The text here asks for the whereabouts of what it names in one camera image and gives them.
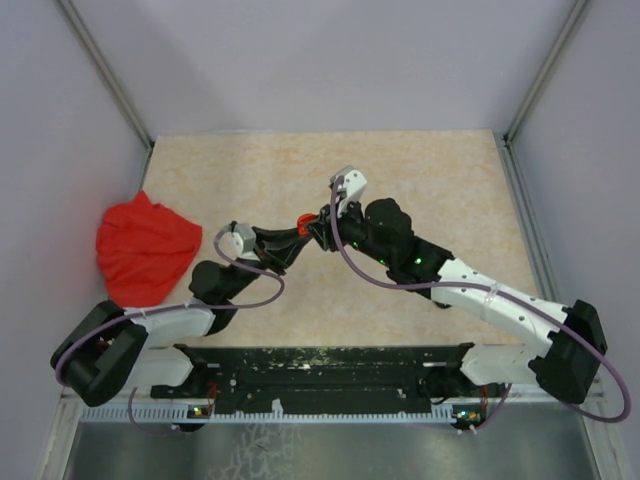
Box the red crumpled cloth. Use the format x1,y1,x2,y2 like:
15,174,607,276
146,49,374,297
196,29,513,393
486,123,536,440
95,191,203,307

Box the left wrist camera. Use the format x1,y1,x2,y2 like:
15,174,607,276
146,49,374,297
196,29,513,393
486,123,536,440
229,222,259,261

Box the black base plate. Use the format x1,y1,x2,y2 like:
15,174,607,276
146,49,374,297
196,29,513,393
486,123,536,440
151,344,506,430

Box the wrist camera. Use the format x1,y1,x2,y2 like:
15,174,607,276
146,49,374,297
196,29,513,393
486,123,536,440
229,222,259,261
329,165,368,218

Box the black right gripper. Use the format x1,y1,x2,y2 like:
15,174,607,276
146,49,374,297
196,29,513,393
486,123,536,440
305,194,394,267

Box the aluminium corner post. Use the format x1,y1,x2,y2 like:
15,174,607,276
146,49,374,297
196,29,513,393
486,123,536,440
54,0,154,150
502,0,592,147

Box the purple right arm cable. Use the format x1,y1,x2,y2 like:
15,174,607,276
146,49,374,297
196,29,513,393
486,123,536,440
329,184,631,435

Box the aluminium corner post right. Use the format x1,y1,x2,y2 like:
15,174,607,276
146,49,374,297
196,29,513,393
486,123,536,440
502,0,592,147

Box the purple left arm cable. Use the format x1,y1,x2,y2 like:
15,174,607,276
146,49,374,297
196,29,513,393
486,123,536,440
54,227,287,439

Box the aluminium corner post left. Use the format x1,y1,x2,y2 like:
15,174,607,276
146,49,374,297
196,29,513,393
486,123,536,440
54,0,154,150

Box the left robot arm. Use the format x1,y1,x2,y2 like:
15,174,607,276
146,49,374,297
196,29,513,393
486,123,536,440
50,222,311,407

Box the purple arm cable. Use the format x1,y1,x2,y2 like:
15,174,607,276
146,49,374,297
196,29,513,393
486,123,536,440
329,184,631,435
54,227,287,439

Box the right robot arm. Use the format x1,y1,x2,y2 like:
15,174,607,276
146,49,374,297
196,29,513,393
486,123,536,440
298,198,607,405

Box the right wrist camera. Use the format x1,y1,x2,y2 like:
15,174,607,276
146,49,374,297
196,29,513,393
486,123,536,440
329,165,368,218

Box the white slotted cable duct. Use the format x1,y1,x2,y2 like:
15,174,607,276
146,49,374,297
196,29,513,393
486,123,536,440
78,399,482,426

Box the aluminium side rail right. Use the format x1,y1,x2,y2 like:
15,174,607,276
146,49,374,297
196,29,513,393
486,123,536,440
497,139,606,401

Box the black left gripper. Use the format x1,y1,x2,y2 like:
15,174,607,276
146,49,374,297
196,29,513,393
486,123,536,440
224,225,311,300

